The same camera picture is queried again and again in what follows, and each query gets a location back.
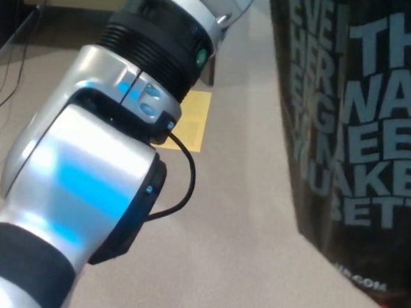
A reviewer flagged black printed plastic bag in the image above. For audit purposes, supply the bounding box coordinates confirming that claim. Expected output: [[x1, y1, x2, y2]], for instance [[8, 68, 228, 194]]
[[248, 0, 411, 308]]

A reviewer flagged yellow paper sheet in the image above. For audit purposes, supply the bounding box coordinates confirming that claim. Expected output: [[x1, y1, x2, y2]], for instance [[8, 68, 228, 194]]
[[162, 87, 213, 154]]

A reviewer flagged black robot elbow cable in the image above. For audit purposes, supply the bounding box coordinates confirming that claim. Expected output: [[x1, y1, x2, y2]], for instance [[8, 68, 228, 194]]
[[144, 130, 199, 228]]

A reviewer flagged thick black floor cable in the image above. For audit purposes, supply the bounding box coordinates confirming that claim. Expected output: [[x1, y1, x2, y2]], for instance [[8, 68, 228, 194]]
[[0, 0, 49, 128]]

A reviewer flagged thin dark floor cable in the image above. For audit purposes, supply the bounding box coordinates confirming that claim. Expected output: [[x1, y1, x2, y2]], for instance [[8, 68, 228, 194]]
[[0, 52, 17, 117]]

